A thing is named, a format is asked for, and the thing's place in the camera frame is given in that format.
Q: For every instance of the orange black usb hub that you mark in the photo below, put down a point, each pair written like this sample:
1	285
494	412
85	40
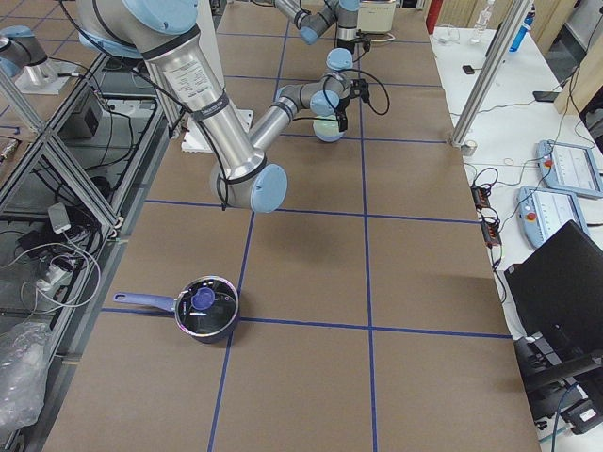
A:
488	217

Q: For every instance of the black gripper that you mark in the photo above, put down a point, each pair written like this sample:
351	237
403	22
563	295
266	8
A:
341	111
346	44

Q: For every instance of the aluminium frame post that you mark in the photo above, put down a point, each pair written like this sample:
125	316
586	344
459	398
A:
502	41

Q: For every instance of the green bowl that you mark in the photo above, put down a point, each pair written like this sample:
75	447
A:
329	124

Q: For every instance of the blue teach pendant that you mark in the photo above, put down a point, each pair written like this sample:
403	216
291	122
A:
569	167
542	212

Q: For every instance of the clear plastic bag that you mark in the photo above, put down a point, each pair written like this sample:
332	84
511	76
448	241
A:
24	368

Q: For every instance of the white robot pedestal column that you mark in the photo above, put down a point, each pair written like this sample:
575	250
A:
193	141

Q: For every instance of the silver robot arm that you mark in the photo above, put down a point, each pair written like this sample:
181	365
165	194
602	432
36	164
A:
312	25
166	36

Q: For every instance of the blue water bottle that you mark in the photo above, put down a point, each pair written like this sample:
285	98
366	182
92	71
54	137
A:
523	30

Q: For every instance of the black laptop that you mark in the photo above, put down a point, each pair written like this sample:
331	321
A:
559	287

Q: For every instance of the white chrome toaster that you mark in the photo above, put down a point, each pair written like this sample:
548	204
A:
376	16

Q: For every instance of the near blue teach pendant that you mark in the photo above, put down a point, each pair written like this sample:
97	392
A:
542	212

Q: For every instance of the blue bowl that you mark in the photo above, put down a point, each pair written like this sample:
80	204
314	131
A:
328	136

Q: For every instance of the far blue teach pendant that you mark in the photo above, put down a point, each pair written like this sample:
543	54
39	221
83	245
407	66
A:
569	167

